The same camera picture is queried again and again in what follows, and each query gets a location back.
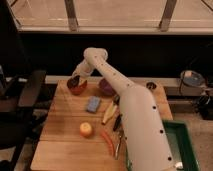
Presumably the red bowl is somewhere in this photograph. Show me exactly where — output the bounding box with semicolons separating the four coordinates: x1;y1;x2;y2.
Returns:
67;77;87;95

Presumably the yellow apple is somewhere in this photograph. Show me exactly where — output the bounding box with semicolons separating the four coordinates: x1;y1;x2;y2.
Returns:
79;122;93;137

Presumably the black handled knife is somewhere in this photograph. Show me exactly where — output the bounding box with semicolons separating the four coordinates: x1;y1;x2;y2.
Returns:
113;115;121;131

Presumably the metal can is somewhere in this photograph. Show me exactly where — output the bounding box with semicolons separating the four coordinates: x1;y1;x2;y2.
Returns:
146;82;157;90

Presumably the orange carrot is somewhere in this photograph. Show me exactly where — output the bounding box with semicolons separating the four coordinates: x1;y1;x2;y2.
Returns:
100;130;115;156

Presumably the small metal measuring cup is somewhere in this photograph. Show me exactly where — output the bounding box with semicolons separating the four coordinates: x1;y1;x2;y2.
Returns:
113;95;120;105

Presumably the green tray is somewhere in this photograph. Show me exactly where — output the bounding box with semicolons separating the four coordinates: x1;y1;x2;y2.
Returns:
124;120;200;171

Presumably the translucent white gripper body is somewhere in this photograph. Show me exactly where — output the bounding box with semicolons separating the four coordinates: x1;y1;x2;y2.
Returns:
71;63;93;80

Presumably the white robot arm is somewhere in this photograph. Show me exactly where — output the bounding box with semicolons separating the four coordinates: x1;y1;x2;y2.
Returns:
73;47;175;171

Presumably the purple bowl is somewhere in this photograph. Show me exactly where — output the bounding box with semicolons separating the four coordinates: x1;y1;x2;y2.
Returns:
99;79;116;96

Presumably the black eraser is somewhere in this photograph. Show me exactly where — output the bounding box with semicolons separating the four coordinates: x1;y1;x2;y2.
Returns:
69;75;80;87

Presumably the black office chair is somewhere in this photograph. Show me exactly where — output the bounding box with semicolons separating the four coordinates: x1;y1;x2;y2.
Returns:
0;70;46;171

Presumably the blue sponge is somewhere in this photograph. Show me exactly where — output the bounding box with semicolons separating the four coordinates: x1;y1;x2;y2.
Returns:
86;96;101;113

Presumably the yellow banana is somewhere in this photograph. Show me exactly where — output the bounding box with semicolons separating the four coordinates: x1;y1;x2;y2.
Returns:
102;102;117;125

